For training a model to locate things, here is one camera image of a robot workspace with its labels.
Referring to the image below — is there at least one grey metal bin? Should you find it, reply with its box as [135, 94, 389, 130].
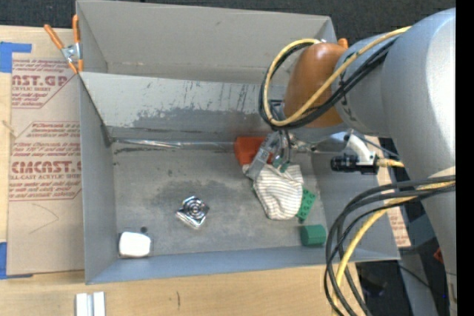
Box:
[75, 0, 403, 285]

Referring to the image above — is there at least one white striped cloth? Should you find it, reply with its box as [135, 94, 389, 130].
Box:
[242, 163, 305, 221]

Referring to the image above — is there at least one white rounded block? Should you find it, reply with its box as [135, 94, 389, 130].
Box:
[118, 231, 153, 259]

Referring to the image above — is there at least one dark green cylinder block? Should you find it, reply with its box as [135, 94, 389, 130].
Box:
[298, 223, 327, 248]

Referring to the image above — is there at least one black cylinder on white bracket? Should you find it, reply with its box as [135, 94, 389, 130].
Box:
[330, 132, 405, 175]

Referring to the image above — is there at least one orange-red block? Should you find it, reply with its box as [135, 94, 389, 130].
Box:
[234, 136, 275, 166]

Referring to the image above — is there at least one brown cardboard board red print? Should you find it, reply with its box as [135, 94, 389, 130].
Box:
[0, 24, 86, 277]

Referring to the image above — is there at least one green toy brick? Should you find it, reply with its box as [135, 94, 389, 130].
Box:
[296, 188, 318, 224]

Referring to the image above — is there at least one clear glass square dish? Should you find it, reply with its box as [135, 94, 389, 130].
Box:
[176, 195, 210, 231]

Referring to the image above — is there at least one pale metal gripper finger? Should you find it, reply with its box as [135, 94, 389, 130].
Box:
[242, 146, 270, 175]
[250, 158, 277, 181]

